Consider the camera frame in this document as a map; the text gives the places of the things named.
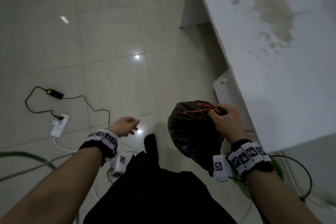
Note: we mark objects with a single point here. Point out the person's right forearm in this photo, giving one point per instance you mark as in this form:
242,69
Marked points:
278,200

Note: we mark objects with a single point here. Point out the person's left hand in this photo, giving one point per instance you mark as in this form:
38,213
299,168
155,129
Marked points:
123,126

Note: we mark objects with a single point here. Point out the person's left forearm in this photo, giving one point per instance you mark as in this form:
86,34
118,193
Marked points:
57,184

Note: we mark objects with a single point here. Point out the black power adapter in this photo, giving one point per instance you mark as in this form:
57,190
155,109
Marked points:
55,93

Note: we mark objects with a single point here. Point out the person's right hand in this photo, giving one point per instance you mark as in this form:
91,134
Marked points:
229,124

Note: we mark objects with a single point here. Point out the black wristband with marker tags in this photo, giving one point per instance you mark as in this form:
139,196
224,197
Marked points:
249,157
101,142

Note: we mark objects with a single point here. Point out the green plastic waste basket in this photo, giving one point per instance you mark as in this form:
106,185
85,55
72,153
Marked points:
278,168

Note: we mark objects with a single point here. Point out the small white power strip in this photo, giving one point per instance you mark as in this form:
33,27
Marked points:
59,126

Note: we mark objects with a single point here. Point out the black trash bag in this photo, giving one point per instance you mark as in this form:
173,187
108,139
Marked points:
191,132

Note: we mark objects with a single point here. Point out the white desk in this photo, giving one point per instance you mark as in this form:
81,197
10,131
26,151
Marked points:
275,61

